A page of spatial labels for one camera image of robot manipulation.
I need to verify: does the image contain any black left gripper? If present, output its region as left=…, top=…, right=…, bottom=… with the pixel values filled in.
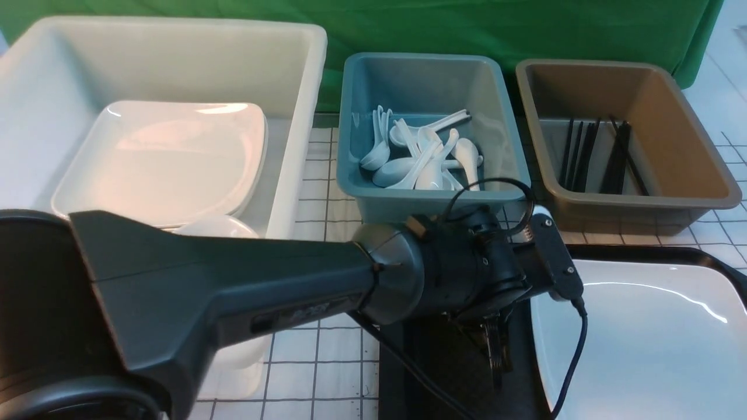
left=455, top=213, right=584, bottom=391

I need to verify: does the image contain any large white rice plate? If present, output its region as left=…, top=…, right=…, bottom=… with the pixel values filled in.
left=558, top=260, right=746, bottom=419

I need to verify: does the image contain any white ceramic soup spoon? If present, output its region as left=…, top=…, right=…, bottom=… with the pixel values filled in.
left=387, top=141, right=443, bottom=190

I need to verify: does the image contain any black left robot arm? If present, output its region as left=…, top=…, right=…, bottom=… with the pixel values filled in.
left=2, top=208, right=589, bottom=419

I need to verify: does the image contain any top white square plate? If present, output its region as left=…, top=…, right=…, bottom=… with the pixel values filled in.
left=51, top=100, right=268, bottom=229

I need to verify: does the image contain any black serving tray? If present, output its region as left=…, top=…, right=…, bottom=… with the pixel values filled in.
left=377, top=244, right=745, bottom=419

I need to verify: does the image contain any white spoon in bin centre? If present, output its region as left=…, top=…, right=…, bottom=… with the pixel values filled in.
left=414, top=127, right=459, bottom=191

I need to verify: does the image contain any white spoon in bin right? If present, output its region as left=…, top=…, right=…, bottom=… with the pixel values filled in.
left=452, top=138, right=481, bottom=191

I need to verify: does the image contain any black chopstick left bundle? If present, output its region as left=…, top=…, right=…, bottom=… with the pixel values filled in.
left=558, top=118, right=601, bottom=193

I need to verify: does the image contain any black chopstick bundle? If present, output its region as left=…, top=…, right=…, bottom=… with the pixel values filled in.
left=558, top=118, right=601, bottom=193
left=600, top=115, right=650, bottom=196

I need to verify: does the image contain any blue-grey plastic bin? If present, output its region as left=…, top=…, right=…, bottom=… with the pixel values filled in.
left=336, top=53, right=531, bottom=223

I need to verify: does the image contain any white spoon in bin left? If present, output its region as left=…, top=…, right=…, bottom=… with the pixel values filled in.
left=359, top=104, right=390, bottom=171

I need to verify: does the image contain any white spoon in bin long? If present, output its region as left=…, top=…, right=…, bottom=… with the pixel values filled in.
left=387, top=109, right=472, bottom=147

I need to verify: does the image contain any black chopstick right bundle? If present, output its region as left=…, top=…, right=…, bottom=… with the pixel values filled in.
left=600, top=115, right=650, bottom=196

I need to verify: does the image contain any brown plastic bin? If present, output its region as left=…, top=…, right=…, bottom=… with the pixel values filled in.
left=516, top=59, right=742, bottom=236

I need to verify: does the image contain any top white stacked bowl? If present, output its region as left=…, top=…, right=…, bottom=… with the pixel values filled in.
left=171, top=215, right=259, bottom=239

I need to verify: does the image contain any green backdrop cloth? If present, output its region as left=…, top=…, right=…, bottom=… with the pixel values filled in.
left=1, top=1, right=723, bottom=113

